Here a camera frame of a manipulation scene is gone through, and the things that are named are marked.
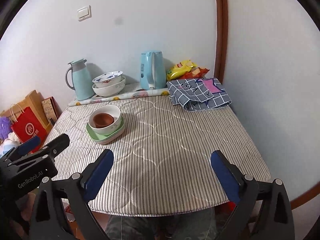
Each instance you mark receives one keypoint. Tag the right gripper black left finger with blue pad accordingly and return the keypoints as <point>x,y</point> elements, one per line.
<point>49,221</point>

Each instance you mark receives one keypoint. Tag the yellow chips bag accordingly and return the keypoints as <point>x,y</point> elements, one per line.
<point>180,69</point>

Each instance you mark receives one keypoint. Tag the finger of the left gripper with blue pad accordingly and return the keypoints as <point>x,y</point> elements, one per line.
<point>28,146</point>

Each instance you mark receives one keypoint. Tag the blue checked folded cloth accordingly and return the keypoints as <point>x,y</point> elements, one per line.
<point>198,94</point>

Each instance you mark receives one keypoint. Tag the light blue thermos jug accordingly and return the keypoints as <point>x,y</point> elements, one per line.
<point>81,79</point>

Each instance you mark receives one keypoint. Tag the white bowl blue red pattern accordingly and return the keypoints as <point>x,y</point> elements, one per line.
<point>107,79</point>

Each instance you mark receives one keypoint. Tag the pink square plate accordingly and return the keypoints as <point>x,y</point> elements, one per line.
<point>113,136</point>

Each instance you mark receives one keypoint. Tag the white wall switch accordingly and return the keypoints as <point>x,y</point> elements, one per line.
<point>84,13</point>

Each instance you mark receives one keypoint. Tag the striped quilted table cover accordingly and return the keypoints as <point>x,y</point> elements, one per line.
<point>162,160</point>

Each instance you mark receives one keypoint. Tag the white patterned mat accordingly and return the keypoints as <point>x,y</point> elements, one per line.
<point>129,91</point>

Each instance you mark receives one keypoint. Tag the brown wooden door frame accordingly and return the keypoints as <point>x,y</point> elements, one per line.
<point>221,39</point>

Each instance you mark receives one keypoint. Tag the purple plush toy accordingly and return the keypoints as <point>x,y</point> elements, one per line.
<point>5,127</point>

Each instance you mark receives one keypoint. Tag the white bowl green rim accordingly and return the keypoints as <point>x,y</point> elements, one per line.
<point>113,111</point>

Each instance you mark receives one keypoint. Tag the white bowl floral pattern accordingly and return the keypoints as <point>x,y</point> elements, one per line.
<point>110,90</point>

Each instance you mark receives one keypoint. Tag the red paper shopping bag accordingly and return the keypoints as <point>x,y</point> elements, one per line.
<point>27,126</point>

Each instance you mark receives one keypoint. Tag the brown cardboard box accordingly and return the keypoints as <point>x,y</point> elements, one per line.
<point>32,100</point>

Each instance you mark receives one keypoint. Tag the patterned flat box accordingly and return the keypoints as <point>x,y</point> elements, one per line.
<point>51,110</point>

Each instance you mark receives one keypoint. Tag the green square plate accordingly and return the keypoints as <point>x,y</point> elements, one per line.
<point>95,136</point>

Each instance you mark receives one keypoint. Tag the light blue electric kettle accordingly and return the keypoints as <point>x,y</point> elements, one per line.
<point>152,70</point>

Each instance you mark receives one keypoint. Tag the orange snack bag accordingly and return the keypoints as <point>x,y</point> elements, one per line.
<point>196,73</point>

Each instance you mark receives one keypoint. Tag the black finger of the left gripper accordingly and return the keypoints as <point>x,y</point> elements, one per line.
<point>57,146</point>

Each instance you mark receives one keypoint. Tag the small brown clay bowl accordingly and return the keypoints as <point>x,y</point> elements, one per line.
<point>102,120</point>

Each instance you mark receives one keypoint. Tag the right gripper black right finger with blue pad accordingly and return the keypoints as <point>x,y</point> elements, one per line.
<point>262,209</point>

